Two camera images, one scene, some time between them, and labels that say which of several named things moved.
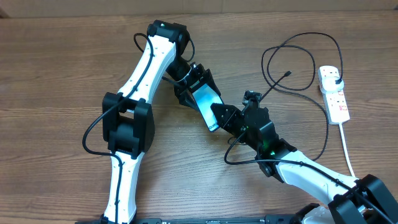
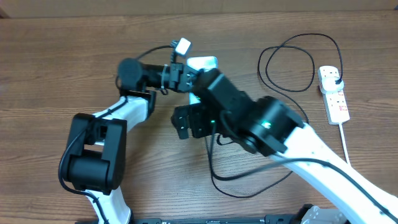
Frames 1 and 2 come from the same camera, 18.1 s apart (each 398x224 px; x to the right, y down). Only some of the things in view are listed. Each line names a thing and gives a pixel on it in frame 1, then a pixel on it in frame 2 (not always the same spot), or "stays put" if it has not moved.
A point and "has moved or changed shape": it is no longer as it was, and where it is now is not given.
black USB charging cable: x=275 y=84 -> x=232 y=194
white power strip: x=337 y=109 stays put
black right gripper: x=226 y=121 -> x=199 y=119
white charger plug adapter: x=329 y=84 stays put
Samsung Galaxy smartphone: x=204 y=96 has moved or changed shape
